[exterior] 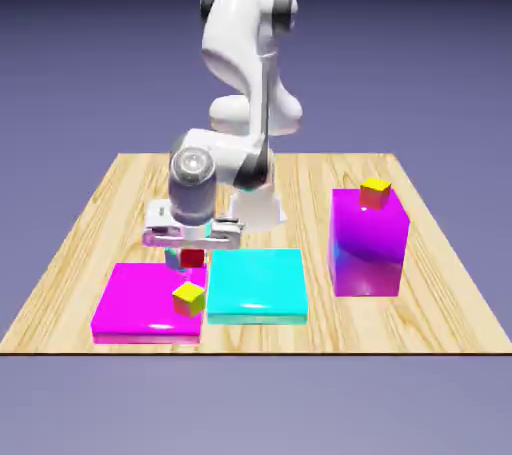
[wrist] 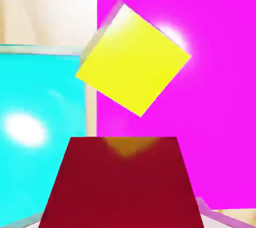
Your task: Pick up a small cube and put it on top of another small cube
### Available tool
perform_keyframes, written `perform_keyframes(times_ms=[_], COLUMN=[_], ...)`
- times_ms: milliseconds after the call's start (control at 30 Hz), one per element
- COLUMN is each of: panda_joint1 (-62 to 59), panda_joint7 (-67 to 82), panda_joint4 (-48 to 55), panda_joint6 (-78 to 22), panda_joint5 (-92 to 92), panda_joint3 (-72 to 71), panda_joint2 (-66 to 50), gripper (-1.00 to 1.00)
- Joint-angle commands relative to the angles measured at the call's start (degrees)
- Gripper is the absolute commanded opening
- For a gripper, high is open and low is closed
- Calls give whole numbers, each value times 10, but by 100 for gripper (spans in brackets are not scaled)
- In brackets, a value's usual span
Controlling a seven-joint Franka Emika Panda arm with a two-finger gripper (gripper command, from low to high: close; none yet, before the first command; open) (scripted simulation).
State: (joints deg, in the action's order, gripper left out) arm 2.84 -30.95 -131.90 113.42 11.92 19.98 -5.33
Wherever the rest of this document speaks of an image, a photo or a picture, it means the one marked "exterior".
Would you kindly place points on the large purple box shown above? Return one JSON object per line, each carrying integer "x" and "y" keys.
{"x": 366, "y": 247}

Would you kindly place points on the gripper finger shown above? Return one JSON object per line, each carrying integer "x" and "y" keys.
{"x": 172, "y": 258}

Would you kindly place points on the small red cube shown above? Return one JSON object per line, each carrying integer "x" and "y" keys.
{"x": 192, "y": 258}

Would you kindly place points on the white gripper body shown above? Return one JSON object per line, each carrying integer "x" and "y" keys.
{"x": 224, "y": 239}

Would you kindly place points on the small yellow cube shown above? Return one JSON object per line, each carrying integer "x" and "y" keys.
{"x": 188, "y": 298}
{"x": 375, "y": 193}

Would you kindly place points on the large cyan box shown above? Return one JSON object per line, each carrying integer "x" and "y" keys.
{"x": 256, "y": 283}

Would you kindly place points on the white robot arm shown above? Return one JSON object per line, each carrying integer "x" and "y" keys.
{"x": 236, "y": 43}

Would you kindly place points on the large magenta box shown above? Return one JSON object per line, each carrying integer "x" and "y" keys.
{"x": 140, "y": 303}

